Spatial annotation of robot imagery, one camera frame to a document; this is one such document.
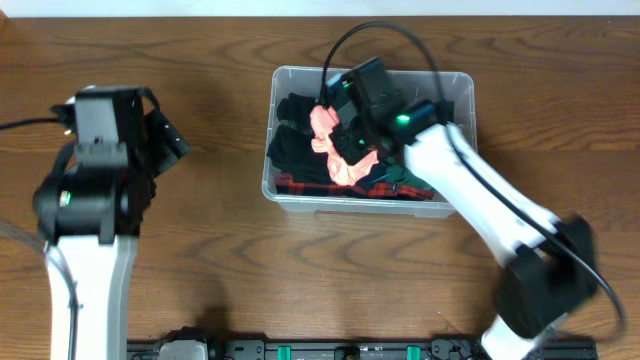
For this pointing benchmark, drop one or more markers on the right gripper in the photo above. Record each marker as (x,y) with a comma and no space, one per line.
(343,137)

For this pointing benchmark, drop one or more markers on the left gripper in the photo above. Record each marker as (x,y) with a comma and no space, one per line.
(162,157)

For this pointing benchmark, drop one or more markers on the pink garment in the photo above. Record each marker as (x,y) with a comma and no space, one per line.
(323,121)

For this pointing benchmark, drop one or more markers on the dark green garment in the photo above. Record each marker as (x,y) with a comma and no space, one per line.
(401,129)

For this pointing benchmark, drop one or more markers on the black garment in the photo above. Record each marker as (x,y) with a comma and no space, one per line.
(290,150)

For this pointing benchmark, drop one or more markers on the red plaid flannel shirt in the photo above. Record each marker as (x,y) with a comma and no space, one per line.
(285,184)

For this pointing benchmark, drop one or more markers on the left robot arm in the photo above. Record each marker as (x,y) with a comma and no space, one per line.
(90,209)

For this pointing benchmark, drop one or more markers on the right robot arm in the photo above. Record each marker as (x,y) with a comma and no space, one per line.
(548,264)

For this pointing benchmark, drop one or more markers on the clear plastic storage bin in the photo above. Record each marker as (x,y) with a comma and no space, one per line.
(305,81)

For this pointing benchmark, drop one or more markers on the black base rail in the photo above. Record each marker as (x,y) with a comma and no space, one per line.
(193,343)

